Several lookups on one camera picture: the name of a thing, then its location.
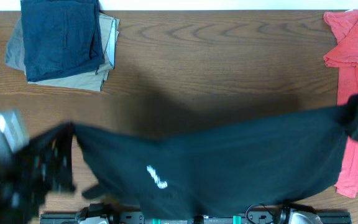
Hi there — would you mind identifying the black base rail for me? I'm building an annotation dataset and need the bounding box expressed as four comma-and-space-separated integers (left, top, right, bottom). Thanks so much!
40, 211, 352, 224

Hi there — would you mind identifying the coral red t-shirt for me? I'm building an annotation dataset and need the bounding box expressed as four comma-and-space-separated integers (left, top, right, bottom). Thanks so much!
323, 10, 358, 198

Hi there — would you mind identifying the black t-shirt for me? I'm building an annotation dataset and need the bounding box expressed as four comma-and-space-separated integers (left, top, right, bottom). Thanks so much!
74, 106, 349, 219

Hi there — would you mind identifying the folded navy blue garment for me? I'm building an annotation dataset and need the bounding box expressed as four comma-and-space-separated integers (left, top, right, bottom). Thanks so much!
21, 0, 104, 82

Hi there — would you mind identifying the folded khaki garment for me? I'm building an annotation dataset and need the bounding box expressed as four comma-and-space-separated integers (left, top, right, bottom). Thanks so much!
5, 13, 120, 91

